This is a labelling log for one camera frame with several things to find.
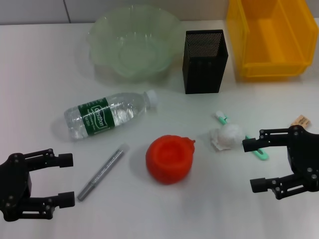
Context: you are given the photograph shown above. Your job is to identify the grey glitter pen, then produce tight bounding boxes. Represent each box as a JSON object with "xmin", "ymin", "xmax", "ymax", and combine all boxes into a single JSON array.
[{"xmin": 77, "ymin": 143, "xmax": 130, "ymax": 202}]

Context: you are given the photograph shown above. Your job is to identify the yellow plastic bin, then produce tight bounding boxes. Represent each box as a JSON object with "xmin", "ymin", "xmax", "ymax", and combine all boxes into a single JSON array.
[{"xmin": 226, "ymin": 0, "xmax": 319, "ymax": 82}]

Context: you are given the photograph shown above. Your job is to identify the orange toy fruit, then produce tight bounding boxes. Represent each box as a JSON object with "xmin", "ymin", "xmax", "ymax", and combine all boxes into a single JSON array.
[{"xmin": 145, "ymin": 134, "xmax": 196, "ymax": 185}]

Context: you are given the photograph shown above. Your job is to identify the black mesh pen holder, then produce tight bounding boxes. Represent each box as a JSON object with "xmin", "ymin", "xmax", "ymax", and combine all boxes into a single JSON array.
[{"xmin": 182, "ymin": 29, "xmax": 229, "ymax": 95}]

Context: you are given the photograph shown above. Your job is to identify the clear water bottle green label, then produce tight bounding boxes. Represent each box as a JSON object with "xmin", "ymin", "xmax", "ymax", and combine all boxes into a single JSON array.
[{"xmin": 64, "ymin": 90, "xmax": 158, "ymax": 142}]

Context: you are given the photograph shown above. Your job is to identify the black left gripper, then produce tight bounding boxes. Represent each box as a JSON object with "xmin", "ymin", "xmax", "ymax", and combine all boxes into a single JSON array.
[{"xmin": 0, "ymin": 148, "xmax": 76, "ymax": 222}]

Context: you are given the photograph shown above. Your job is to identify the white paper ball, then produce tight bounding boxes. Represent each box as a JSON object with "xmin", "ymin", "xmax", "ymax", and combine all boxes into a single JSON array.
[{"xmin": 209, "ymin": 123, "xmax": 244, "ymax": 152}]

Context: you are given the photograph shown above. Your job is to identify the tan eraser block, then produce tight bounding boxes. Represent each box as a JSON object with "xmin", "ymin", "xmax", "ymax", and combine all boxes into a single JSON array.
[{"xmin": 290, "ymin": 114, "xmax": 312, "ymax": 129}]

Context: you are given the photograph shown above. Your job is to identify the mint green utility knife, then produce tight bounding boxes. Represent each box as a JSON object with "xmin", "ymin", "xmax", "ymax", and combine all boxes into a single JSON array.
[{"xmin": 213, "ymin": 111, "xmax": 270, "ymax": 161}]

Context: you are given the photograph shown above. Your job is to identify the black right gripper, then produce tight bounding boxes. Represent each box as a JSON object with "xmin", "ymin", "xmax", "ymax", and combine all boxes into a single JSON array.
[{"xmin": 242, "ymin": 125, "xmax": 319, "ymax": 200}]

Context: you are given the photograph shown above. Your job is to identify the pale green glass fruit plate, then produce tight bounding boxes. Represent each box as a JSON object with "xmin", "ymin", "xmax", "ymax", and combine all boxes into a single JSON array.
[{"xmin": 86, "ymin": 4, "xmax": 182, "ymax": 78}]

